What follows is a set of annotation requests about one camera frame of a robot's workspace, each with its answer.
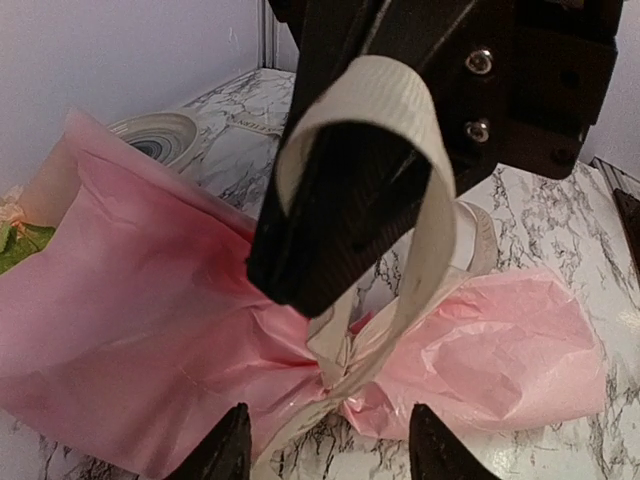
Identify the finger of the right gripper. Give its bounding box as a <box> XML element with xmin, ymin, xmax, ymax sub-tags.
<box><xmin>247</xmin><ymin>123</ymin><xmax>431</xmax><ymax>318</ymax></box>
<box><xmin>289</xmin><ymin>1</ymin><xmax>515</xmax><ymax>193</ymax></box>

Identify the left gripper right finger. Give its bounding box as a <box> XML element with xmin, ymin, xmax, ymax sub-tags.
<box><xmin>409</xmin><ymin>404</ymin><xmax>495</xmax><ymax>480</ymax></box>

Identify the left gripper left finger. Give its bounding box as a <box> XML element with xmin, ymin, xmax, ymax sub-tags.
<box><xmin>172</xmin><ymin>403</ymin><xmax>251</xmax><ymax>480</ymax></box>

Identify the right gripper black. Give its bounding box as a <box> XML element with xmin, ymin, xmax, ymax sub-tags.
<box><xmin>269</xmin><ymin>0</ymin><xmax>626</xmax><ymax>181</ymax></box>

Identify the pink wrapping paper sheet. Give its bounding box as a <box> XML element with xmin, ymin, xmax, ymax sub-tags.
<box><xmin>1</xmin><ymin>111</ymin><xmax>606</xmax><ymax>479</ymax></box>

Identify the pink rose fake flower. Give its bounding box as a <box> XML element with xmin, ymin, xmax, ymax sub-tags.
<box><xmin>0</xmin><ymin>186</ymin><xmax>56</xmax><ymax>273</ymax></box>

